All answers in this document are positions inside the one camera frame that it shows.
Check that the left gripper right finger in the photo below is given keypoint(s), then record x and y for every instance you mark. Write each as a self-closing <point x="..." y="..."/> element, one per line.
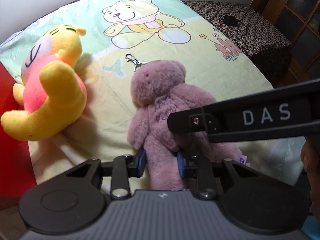
<point x="198" y="168"/>

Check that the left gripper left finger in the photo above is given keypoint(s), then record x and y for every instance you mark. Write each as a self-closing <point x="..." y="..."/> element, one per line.
<point x="125" y="167"/>

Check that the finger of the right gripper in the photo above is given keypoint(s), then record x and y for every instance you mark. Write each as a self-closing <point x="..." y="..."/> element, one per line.
<point x="189" y="121"/>

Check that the pink plush teddy bear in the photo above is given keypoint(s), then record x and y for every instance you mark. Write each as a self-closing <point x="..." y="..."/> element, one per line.
<point x="159" y="89"/>

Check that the yellow tiger plush toy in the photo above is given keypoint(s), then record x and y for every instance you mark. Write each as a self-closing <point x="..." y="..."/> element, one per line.
<point x="52" y="94"/>

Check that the person's right hand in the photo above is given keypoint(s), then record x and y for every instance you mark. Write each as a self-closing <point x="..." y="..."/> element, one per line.
<point x="310" y="157"/>

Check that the wooden glass door cabinet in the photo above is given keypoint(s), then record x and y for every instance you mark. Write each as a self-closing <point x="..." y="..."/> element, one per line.
<point x="298" y="20"/>

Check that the red cardboard box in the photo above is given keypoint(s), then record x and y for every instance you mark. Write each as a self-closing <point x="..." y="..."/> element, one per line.
<point x="17" y="174"/>

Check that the cartoon bear bed sheet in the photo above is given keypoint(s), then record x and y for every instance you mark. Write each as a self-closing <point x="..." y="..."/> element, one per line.
<point x="248" y="205"/>

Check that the metal keychain clasp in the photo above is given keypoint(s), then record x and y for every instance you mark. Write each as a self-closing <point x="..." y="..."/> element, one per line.
<point x="137" y="63"/>

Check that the black charger with cable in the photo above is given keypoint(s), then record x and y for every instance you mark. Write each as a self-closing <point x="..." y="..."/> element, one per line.
<point x="231" y="20"/>

